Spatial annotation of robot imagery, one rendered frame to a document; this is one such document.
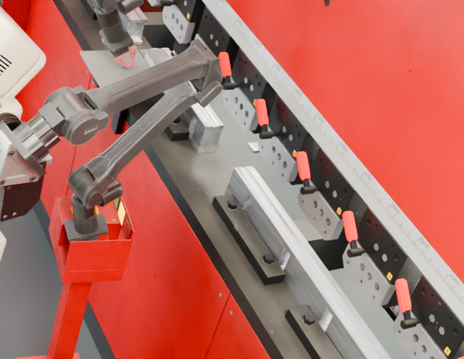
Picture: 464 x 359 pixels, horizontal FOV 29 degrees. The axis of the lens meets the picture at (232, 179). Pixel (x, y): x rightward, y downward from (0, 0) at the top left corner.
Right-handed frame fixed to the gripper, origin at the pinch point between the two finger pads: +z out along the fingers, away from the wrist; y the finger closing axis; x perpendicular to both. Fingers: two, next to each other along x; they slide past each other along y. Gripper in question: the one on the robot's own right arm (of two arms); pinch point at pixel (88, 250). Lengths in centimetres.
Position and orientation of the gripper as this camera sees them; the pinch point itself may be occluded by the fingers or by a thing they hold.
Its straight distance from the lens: 234.8
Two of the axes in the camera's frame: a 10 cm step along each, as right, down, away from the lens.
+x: -3.1, -6.7, 6.7
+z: -0.4, 7.2, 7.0
